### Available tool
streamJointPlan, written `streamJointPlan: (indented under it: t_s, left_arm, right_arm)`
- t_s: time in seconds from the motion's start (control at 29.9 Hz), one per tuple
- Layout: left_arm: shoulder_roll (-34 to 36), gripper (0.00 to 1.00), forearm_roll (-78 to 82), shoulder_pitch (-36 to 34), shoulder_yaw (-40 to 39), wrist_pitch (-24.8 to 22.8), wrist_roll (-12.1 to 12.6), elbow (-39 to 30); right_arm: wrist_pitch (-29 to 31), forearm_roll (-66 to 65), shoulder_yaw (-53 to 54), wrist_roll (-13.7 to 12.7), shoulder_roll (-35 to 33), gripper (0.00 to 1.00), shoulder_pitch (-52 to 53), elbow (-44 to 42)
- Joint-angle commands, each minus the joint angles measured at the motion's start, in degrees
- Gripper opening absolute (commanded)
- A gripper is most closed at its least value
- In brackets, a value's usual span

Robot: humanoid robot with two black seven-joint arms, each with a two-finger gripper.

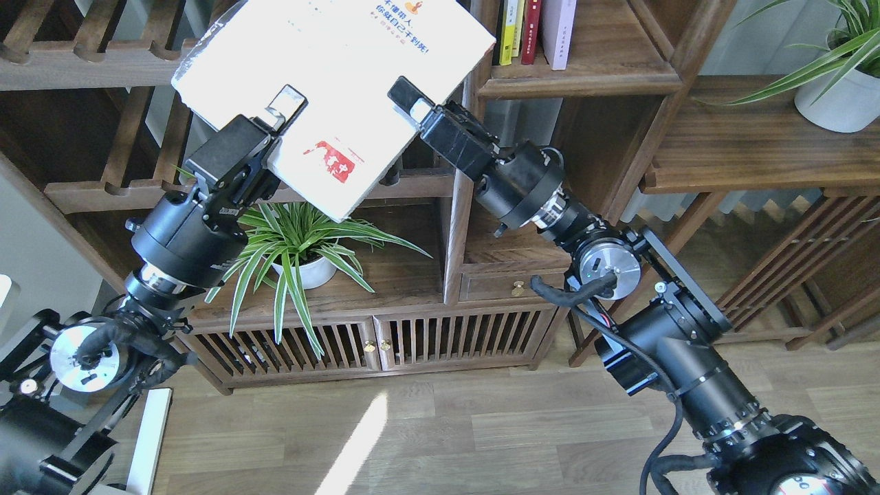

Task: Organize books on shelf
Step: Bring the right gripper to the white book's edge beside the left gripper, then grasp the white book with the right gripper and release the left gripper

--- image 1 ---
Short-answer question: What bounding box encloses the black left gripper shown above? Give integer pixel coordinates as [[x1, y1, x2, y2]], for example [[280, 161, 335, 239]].
[[132, 85, 308, 289]]

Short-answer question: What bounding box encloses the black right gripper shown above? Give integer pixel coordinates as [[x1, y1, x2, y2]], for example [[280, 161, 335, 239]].
[[388, 76, 566, 230]]

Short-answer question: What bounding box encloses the large white book red stamp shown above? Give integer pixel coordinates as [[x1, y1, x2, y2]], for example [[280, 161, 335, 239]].
[[172, 1, 496, 221]]

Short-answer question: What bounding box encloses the pale lilac white book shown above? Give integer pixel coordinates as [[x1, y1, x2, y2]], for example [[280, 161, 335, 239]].
[[540, 0, 578, 70]]

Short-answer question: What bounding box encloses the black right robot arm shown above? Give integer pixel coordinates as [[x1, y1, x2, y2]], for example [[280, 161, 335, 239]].
[[388, 76, 878, 494]]

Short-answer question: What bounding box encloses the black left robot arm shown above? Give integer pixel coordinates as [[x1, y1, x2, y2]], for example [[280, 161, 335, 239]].
[[1, 85, 308, 494]]

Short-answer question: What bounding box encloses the yellow upright book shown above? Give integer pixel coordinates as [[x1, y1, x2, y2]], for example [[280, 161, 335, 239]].
[[497, 0, 519, 66]]

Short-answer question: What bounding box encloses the cream thin upright book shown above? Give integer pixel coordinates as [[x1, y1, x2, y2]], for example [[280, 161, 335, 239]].
[[511, 0, 526, 58]]

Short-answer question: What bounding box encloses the spider plant white pot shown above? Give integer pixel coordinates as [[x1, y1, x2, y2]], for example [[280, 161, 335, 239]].
[[222, 201, 427, 358]]

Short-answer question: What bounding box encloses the dark red upright book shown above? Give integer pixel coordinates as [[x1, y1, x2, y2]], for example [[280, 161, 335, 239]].
[[520, 0, 542, 65]]

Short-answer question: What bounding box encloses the dark wooden bookshelf cabinet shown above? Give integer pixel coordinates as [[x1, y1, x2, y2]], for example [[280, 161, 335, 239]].
[[0, 0, 738, 396]]

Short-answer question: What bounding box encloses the small drawer brass knob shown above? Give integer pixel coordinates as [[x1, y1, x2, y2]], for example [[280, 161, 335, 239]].
[[458, 267, 580, 303]]

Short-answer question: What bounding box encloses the left slatted cabinet door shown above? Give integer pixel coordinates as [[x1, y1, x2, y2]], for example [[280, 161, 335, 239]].
[[180, 319, 383, 388]]

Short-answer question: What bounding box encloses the slatted cabinet door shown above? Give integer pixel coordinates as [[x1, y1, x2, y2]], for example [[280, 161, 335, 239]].
[[366, 304, 562, 374], [180, 319, 383, 388]]

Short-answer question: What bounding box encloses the right slatted cabinet door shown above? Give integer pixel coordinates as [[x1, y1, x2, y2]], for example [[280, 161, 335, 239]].
[[366, 304, 562, 374]]

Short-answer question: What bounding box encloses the white table leg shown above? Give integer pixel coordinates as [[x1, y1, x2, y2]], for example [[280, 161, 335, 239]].
[[125, 388, 173, 494]]

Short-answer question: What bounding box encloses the potted plant white pot right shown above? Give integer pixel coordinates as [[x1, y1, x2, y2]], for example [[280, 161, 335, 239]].
[[726, 1, 879, 133]]

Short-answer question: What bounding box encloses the wooden side table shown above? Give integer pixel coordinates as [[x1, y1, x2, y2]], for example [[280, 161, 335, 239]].
[[568, 74, 880, 368]]

